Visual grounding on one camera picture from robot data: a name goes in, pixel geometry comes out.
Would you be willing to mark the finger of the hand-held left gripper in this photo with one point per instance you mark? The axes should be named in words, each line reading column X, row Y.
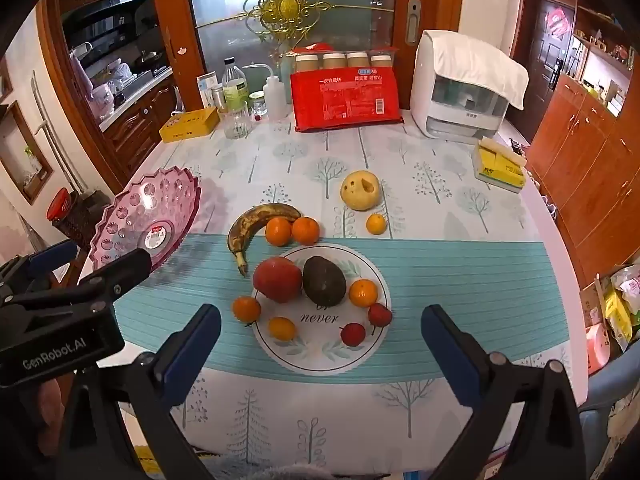
column 130, row 267
column 52, row 257

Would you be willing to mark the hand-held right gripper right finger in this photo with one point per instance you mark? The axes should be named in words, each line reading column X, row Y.
column 450, row 350

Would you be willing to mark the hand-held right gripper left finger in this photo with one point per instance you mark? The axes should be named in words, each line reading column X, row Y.
column 192, row 347

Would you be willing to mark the pink glass fruit tray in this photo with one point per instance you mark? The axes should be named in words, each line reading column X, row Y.
column 145, row 200

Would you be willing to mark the red apple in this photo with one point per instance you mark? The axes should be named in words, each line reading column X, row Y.
column 276, row 280

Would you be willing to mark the spotted yellow banana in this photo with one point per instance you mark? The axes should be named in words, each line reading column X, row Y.
column 240, row 230

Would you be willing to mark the dark avocado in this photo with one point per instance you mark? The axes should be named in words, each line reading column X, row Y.
column 324, row 282

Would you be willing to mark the yellow pear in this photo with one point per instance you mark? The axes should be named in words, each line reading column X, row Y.
column 357, row 192

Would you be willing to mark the red lidded jar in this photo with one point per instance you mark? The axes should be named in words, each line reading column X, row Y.
column 58, row 205

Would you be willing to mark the tree printed tablecloth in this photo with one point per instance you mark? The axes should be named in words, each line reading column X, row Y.
column 450, row 270

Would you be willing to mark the wooden kitchen cabinet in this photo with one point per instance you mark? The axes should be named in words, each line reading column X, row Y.
column 140, row 125

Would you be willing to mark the cardboard box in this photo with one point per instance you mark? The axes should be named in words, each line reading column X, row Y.
column 592, row 300

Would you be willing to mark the yellow box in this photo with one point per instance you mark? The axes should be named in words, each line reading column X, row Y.
column 187, row 125

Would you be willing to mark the blue chair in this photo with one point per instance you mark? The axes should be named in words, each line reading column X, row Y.
column 610, row 410

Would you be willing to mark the clear glass tumbler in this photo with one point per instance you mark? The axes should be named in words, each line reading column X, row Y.
column 236, row 125

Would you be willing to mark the white and blue carton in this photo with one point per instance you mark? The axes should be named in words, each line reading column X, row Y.
column 206, row 90

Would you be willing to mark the clear bottle with green label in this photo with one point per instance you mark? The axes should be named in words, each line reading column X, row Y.
column 235, row 92

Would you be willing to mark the small glass jar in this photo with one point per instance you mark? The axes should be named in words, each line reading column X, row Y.
column 257, row 107

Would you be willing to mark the white squeeze bottle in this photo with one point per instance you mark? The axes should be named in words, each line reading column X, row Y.
column 274, row 97

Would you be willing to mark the white countertop appliance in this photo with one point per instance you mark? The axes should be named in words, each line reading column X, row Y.
column 450, row 110

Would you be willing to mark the beige lidded jar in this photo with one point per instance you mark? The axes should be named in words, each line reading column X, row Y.
column 382, row 61
column 358, row 61
column 334, row 62
column 306, row 63

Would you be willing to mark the red plastic package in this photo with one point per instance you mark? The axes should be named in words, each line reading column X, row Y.
column 345, row 100

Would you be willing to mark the frosted glass door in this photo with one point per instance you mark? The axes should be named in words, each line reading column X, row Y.
column 225, row 10

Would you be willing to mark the white cloth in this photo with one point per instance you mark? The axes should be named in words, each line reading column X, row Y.
column 475, row 60

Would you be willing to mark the gold door ornament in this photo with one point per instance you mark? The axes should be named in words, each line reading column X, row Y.
column 287, row 7

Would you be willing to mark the dark entrance door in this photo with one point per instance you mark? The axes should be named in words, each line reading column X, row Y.
column 542, row 55

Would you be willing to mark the red door decoration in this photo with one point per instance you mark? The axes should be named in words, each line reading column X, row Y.
column 556, row 21

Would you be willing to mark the wooden picture frame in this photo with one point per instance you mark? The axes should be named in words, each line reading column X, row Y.
column 25, row 155

